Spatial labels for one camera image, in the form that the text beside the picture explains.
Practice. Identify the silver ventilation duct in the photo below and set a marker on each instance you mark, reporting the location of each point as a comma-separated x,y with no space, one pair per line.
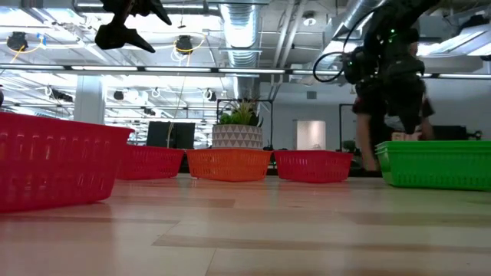
241,27
354,11

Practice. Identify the red plastic basket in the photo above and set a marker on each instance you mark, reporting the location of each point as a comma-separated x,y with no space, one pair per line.
153,163
57,165
312,166

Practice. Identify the long ceiling light strip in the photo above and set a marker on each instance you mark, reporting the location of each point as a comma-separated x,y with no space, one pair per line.
176,69

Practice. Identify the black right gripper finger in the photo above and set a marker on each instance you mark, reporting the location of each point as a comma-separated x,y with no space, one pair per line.
412,115
393,103

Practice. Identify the succulent in patterned white pot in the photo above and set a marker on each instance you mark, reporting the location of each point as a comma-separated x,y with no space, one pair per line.
237,136

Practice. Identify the black computer monitor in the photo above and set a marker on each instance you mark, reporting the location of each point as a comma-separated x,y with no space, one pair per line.
180,135
449,132

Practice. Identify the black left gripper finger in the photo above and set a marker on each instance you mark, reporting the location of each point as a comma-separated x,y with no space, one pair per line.
119,37
159,9

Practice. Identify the person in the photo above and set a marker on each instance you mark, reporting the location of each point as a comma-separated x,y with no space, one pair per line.
362,145

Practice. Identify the white door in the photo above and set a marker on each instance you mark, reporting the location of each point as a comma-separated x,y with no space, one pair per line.
310,134

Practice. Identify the white column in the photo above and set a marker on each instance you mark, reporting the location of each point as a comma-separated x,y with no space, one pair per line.
89,103

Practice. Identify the orange plastic basket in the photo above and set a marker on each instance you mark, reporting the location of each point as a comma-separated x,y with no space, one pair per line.
229,165

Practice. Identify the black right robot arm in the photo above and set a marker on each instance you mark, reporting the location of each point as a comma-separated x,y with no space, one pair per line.
383,23

